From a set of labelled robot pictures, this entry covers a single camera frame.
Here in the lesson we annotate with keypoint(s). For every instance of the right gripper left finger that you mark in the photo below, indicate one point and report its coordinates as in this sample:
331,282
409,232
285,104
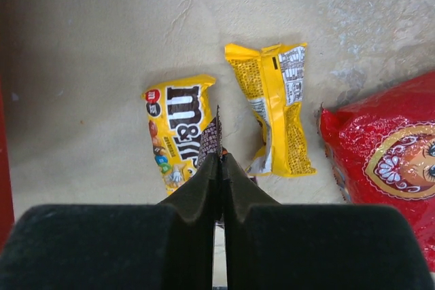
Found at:
168,245

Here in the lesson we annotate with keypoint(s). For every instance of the yellow candy packet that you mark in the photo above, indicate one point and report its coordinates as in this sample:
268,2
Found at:
178,111

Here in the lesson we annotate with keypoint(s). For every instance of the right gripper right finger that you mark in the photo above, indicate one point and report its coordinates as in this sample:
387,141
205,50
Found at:
314,246

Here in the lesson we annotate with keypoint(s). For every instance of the yellow snack packet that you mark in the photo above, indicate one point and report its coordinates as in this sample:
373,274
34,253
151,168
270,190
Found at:
271,80

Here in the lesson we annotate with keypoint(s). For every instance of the brown chocolate snack packet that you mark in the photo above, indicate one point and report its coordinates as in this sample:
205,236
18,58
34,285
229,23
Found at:
211,139

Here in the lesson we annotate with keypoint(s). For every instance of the large red snack bag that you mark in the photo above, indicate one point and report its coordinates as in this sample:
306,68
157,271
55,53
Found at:
381,149

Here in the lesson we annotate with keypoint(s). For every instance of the red paper bag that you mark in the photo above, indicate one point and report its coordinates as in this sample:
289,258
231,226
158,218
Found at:
6,200

